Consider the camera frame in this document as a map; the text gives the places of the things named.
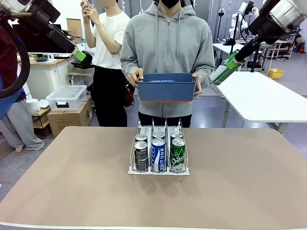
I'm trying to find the black light stand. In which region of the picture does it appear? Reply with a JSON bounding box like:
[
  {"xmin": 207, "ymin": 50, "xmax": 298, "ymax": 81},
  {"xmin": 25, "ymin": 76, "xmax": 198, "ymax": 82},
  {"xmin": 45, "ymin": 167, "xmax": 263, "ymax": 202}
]
[{"xmin": 215, "ymin": 6, "xmax": 226, "ymax": 44}]

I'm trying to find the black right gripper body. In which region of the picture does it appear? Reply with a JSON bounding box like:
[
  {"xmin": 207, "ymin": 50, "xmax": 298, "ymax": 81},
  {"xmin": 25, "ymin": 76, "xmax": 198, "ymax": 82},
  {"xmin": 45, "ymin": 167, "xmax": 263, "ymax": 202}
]
[{"xmin": 235, "ymin": 38, "xmax": 261, "ymax": 62}]

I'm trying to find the thick black cable hose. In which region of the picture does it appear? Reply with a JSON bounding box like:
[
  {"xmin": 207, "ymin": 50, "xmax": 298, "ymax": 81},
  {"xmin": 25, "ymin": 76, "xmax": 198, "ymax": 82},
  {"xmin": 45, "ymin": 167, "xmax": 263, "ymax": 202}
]
[{"xmin": 0, "ymin": 23, "xmax": 31, "ymax": 99}]

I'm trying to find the light wooden low shelf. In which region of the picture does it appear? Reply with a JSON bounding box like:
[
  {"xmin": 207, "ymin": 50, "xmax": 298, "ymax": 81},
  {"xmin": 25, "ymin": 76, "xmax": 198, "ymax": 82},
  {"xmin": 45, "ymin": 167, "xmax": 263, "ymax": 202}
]
[{"xmin": 261, "ymin": 39, "xmax": 295, "ymax": 62}]

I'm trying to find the person's left gray-sleeved forearm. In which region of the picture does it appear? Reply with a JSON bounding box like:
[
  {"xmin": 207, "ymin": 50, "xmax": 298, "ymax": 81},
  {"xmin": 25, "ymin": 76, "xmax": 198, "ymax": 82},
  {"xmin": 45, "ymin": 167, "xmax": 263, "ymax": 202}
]
[{"xmin": 191, "ymin": 57, "xmax": 216, "ymax": 83}]

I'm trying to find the black computer monitor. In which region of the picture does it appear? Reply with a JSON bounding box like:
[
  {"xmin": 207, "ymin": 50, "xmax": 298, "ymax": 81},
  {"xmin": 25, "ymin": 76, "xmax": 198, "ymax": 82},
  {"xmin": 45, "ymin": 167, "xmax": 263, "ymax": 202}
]
[{"xmin": 12, "ymin": 23, "xmax": 72, "ymax": 54}]

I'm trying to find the large brown cardboard box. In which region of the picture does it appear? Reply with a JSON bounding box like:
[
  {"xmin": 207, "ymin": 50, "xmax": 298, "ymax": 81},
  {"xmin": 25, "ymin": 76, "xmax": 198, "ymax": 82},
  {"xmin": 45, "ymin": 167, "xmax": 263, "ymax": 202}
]
[{"xmin": 47, "ymin": 98, "xmax": 93, "ymax": 138}]

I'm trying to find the white background desk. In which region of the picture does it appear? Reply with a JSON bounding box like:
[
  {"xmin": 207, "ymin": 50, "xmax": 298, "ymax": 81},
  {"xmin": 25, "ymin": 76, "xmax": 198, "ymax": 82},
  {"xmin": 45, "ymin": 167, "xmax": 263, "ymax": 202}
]
[{"xmin": 212, "ymin": 42, "xmax": 245, "ymax": 70}]

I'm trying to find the person's right hand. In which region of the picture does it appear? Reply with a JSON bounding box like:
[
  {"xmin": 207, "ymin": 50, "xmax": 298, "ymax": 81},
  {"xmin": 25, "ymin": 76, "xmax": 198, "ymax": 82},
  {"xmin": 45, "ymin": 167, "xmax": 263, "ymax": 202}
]
[{"xmin": 127, "ymin": 68, "xmax": 144, "ymax": 89}]

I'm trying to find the white keyboard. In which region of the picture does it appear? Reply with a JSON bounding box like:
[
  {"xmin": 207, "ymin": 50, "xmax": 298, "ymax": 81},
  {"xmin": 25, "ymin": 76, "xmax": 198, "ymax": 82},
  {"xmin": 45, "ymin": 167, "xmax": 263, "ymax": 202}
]
[{"xmin": 47, "ymin": 53, "xmax": 74, "ymax": 59}]

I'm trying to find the person's left hand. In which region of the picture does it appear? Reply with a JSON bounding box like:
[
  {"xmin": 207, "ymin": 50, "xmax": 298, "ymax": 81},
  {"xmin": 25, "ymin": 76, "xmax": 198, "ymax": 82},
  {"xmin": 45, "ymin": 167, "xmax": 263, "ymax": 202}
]
[{"xmin": 191, "ymin": 73, "xmax": 203, "ymax": 101}]

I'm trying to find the yellow plastic crate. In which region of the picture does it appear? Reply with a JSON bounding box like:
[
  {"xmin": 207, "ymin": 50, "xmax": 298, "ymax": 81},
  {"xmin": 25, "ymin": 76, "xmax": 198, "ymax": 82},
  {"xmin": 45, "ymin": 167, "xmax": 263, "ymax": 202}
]
[{"xmin": 268, "ymin": 68, "xmax": 284, "ymax": 80}]

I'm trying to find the black face mask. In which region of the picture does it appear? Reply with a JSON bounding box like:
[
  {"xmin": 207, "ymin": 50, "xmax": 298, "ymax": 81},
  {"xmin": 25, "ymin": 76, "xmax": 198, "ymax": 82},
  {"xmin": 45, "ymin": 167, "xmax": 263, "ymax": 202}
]
[{"xmin": 160, "ymin": 0, "xmax": 181, "ymax": 10}]

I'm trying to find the white wire can dispenser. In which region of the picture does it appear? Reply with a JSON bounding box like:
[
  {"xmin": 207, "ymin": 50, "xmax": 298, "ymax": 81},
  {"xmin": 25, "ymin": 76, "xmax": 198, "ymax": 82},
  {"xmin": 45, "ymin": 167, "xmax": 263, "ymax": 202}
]
[{"xmin": 128, "ymin": 118, "xmax": 190, "ymax": 176}]

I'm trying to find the small wooden side shelf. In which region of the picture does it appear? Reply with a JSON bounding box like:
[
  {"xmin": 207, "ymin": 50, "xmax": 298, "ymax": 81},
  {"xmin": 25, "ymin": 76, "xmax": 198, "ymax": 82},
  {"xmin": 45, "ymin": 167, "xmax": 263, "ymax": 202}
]
[{"xmin": 30, "ymin": 107, "xmax": 52, "ymax": 139}]

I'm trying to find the white paper roll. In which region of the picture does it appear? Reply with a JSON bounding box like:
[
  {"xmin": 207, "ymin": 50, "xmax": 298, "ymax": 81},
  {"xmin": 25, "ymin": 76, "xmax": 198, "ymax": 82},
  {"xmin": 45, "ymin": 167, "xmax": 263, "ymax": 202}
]
[{"xmin": 25, "ymin": 98, "xmax": 40, "ymax": 111}]

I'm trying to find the red black bag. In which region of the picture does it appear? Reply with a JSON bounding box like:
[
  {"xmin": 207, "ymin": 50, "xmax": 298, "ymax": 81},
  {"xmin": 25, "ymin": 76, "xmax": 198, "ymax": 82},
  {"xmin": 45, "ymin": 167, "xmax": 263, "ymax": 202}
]
[{"xmin": 124, "ymin": 80, "xmax": 135, "ymax": 108}]

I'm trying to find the person in gray hoodie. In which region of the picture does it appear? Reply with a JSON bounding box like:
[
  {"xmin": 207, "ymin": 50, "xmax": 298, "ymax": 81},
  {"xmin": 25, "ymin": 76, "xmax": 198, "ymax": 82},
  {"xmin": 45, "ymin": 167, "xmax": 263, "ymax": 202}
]
[{"xmin": 119, "ymin": 0, "xmax": 216, "ymax": 127}]

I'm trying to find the tall brown cardboard box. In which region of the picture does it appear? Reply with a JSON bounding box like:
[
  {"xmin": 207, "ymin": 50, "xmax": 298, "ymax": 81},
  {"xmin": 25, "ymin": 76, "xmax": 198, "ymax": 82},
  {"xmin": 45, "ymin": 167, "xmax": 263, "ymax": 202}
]
[{"xmin": 66, "ymin": 18, "xmax": 83, "ymax": 38}]

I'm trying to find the clear plastic storage box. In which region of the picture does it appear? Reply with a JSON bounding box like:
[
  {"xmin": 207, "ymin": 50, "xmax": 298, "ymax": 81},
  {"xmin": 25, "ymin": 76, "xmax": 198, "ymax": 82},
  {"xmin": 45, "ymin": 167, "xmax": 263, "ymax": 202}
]
[{"xmin": 45, "ymin": 85, "xmax": 87, "ymax": 111}]

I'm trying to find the white desk cabinet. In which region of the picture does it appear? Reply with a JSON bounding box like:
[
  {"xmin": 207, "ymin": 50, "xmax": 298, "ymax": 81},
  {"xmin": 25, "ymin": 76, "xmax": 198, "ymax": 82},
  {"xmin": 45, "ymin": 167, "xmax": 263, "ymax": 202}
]
[{"xmin": 18, "ymin": 56, "xmax": 75, "ymax": 101}]

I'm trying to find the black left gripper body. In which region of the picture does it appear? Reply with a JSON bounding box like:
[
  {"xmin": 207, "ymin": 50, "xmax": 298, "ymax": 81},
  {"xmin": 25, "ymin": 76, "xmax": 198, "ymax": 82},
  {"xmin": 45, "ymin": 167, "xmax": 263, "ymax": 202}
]
[{"xmin": 47, "ymin": 23, "xmax": 76, "ymax": 53}]

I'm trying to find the person in dark red top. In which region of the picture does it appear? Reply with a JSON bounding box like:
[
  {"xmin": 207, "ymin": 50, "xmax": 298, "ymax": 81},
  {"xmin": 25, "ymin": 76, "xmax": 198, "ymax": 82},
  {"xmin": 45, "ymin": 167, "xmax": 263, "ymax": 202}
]
[{"xmin": 0, "ymin": 23, "xmax": 45, "ymax": 153}]

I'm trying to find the green Chilsung cider can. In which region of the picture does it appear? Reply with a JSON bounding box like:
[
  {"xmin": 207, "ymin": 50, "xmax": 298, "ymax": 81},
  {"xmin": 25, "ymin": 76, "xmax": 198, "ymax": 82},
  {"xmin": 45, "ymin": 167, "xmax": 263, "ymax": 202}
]
[
  {"xmin": 210, "ymin": 57, "xmax": 243, "ymax": 86},
  {"xmin": 170, "ymin": 138, "xmax": 187, "ymax": 173},
  {"xmin": 170, "ymin": 130, "xmax": 185, "ymax": 144}
]

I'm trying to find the black metal pole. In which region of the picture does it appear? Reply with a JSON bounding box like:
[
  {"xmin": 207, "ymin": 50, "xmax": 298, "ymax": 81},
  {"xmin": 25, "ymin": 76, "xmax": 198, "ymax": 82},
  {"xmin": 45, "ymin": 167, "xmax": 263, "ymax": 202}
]
[{"xmin": 249, "ymin": 45, "xmax": 262, "ymax": 72}]

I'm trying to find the person's right gray-sleeved forearm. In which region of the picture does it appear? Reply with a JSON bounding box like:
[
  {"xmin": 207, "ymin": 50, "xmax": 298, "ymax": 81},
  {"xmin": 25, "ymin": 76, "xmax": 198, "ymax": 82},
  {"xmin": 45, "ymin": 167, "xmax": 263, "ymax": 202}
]
[{"xmin": 120, "ymin": 54, "xmax": 144, "ymax": 77}]

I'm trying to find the large white table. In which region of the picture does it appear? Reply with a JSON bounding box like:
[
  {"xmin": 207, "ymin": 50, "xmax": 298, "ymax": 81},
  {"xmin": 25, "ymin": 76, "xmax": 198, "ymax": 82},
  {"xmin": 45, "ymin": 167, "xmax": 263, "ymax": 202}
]
[{"xmin": 212, "ymin": 71, "xmax": 307, "ymax": 134}]

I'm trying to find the bystander in white t-shirt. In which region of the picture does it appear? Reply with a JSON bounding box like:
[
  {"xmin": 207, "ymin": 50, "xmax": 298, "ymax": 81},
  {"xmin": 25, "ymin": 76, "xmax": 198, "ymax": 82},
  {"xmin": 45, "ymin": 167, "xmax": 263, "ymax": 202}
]
[{"xmin": 81, "ymin": 0, "xmax": 131, "ymax": 127}]

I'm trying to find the bystander's right hand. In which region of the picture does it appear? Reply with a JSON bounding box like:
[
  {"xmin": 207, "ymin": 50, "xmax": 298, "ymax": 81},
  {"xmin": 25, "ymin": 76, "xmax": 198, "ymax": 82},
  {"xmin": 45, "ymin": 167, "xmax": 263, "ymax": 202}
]
[{"xmin": 82, "ymin": 4, "xmax": 91, "ymax": 23}]

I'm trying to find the black Pepsi can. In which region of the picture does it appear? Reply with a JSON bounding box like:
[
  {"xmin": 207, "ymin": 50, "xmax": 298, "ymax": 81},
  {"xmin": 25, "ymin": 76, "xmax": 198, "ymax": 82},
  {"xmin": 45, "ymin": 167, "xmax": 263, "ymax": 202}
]
[
  {"xmin": 134, "ymin": 133, "xmax": 148, "ymax": 144},
  {"xmin": 133, "ymin": 140, "xmax": 148, "ymax": 171}
]

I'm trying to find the bystander's left hand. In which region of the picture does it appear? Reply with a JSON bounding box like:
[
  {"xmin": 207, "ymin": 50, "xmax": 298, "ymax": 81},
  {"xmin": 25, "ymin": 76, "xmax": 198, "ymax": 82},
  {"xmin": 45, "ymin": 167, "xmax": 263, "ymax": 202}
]
[{"xmin": 87, "ymin": 4, "xmax": 100, "ymax": 24}]

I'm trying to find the blue plastic bin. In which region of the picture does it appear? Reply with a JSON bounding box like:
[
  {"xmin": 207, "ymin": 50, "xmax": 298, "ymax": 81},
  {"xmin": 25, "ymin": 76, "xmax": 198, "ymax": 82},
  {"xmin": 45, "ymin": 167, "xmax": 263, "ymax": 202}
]
[{"xmin": 137, "ymin": 73, "xmax": 198, "ymax": 103}]

